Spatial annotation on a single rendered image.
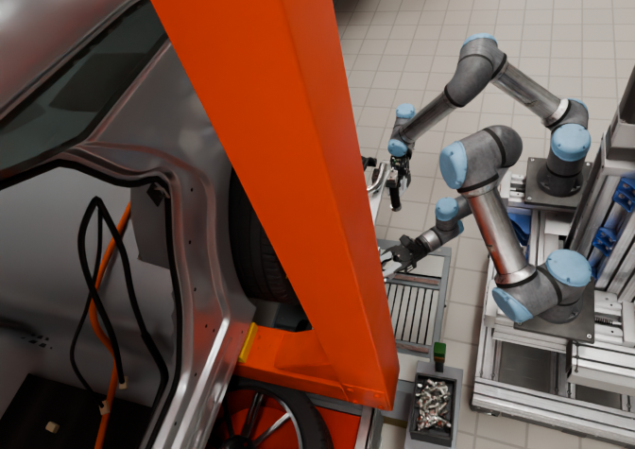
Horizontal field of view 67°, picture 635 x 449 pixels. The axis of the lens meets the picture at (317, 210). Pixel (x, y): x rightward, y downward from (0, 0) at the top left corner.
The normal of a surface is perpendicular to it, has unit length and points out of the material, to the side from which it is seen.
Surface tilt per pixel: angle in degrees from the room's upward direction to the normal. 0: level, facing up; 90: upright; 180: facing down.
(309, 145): 90
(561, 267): 8
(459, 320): 0
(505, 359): 0
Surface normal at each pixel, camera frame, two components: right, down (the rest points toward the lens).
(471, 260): -0.20, -0.60
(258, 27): -0.26, 0.80
